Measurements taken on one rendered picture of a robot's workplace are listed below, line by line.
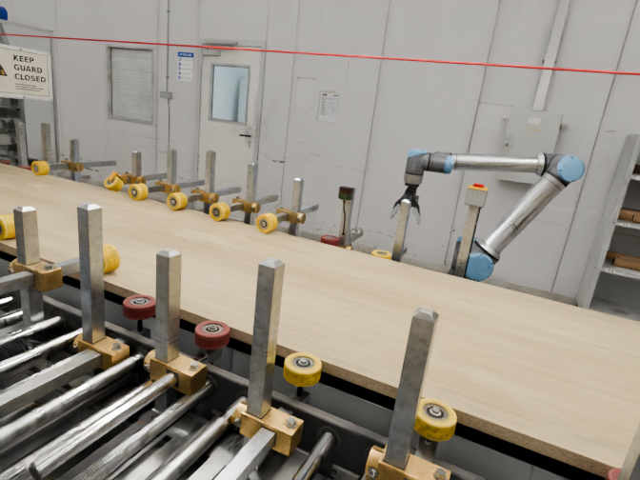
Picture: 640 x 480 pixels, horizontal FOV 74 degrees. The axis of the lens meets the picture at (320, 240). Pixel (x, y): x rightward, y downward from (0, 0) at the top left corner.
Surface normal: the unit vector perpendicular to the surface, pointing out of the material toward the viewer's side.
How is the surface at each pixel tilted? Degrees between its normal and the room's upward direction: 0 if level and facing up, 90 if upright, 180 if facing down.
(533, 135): 90
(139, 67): 90
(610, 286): 90
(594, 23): 90
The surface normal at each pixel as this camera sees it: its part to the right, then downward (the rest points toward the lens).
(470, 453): -0.42, 0.21
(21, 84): 0.90, 0.22
